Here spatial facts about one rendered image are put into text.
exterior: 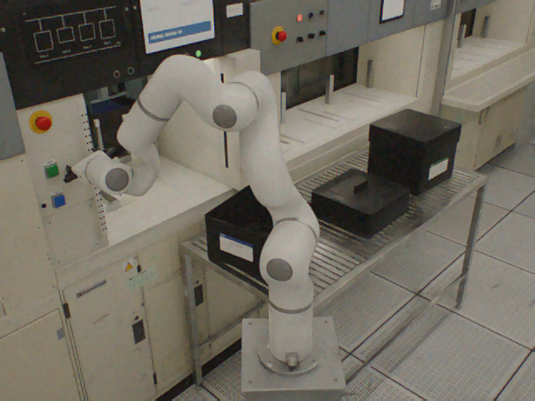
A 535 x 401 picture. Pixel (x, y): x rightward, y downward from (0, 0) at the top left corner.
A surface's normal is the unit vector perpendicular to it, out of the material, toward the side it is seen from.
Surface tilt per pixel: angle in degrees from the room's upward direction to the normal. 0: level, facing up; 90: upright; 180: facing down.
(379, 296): 0
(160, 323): 90
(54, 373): 90
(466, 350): 0
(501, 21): 90
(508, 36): 90
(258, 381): 0
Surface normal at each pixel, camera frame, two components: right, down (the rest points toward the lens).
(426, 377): -0.01, -0.87
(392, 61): -0.69, 0.36
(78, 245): 0.72, 0.33
